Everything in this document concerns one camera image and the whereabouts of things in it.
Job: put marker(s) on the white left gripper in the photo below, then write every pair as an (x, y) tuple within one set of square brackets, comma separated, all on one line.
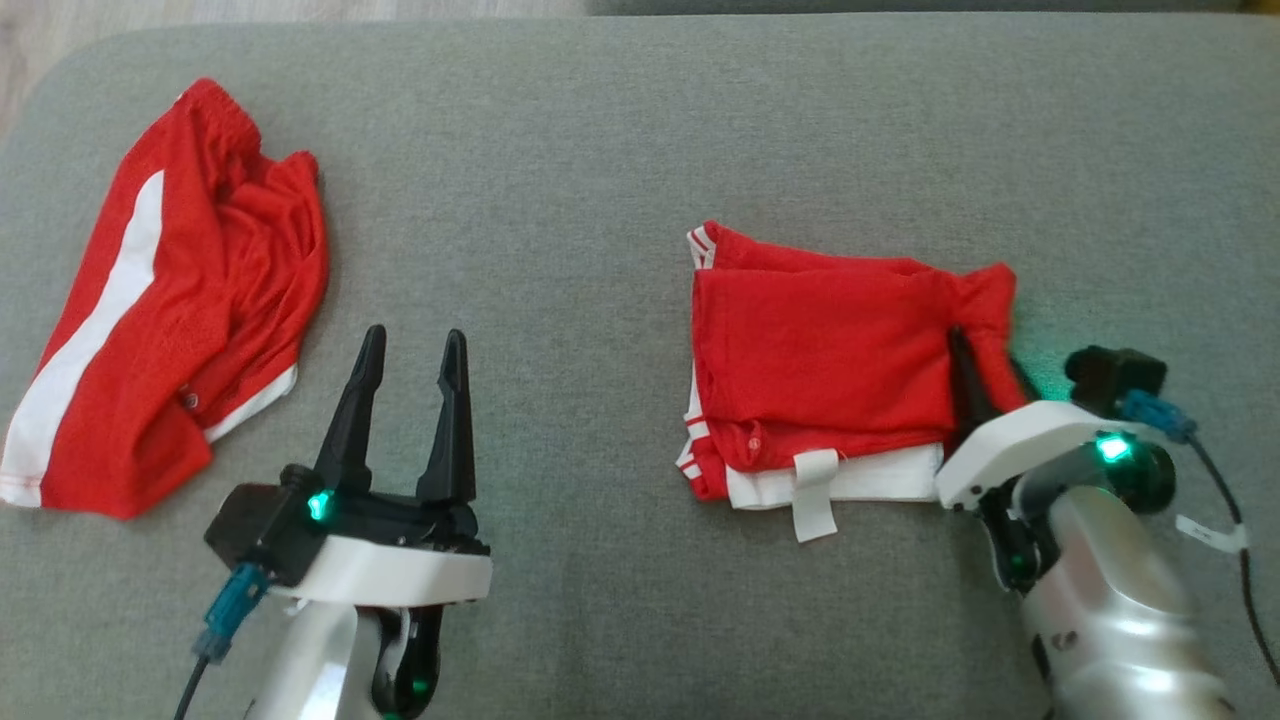
[(400, 570)]

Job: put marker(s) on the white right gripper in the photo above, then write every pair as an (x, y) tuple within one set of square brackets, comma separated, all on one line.
[(1020, 440)]

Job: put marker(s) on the medium grey sofa seat cushion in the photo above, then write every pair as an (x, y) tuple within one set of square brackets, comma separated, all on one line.
[(900, 5)]

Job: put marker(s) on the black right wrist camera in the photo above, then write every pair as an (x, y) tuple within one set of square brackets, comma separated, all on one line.
[(1115, 375)]

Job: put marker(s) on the red and white jersey shirt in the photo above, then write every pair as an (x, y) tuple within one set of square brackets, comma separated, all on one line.
[(820, 350)]

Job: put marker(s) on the red shorts with white stripe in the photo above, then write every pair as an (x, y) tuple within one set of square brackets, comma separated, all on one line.
[(180, 320)]

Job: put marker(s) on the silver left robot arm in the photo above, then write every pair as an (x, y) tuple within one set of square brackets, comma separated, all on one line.
[(310, 660)]

